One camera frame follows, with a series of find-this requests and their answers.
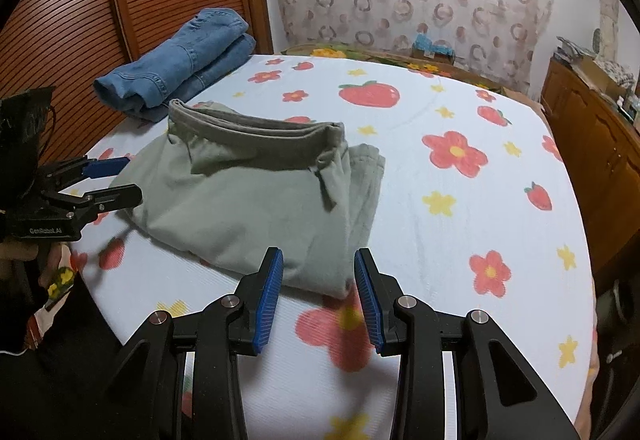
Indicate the person's left hand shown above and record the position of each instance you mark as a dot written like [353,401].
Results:
[46,262]

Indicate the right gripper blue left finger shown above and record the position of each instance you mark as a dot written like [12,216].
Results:
[270,275]

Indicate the wooden sideboard cabinet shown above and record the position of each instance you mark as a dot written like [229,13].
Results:
[601,156]

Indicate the cardboard box with blue cloth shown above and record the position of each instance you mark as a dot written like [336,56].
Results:
[424,48]

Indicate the folded blue jeans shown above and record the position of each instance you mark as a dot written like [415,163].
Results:
[210,46]

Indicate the cardboard box on cabinet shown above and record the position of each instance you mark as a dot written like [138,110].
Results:
[604,76]

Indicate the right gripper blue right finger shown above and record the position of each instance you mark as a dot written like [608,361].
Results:
[375,301]

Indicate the grey-green pants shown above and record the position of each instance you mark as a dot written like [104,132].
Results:
[226,187]

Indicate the brown louvered wardrobe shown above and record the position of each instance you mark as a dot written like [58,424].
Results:
[125,20]

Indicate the tied beige drape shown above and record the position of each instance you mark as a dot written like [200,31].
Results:
[609,13]

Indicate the floral pink blanket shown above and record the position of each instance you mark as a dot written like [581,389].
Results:
[421,65]

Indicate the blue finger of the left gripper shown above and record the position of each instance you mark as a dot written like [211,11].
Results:
[112,199]
[105,168]

